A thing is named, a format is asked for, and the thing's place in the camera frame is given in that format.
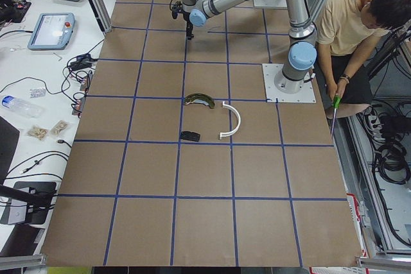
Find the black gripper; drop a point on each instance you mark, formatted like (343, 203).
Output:
(187, 18)

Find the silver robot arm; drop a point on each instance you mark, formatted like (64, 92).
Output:
(302, 33)

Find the olive green brake shoe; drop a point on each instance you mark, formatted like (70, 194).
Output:
(199, 98)

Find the black brake pad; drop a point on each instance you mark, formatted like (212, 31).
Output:
(190, 136)

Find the near teach pendant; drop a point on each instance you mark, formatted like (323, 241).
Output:
(52, 31)

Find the bag of screws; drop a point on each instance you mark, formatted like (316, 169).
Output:
(37, 132)
(59, 128)

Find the man in beige shirt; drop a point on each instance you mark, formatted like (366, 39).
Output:
(347, 33)

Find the clear water bottle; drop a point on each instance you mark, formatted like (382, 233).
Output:
(22, 107)

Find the black box device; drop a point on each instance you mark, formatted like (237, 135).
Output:
(28, 202)

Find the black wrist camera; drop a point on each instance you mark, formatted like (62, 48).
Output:
(176, 9)

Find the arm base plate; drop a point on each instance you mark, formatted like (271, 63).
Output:
(278, 89)
(270, 4)

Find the white curved plastic bracket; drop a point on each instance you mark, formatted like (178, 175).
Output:
(235, 119)

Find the green handled tool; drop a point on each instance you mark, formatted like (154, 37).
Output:
(336, 102)

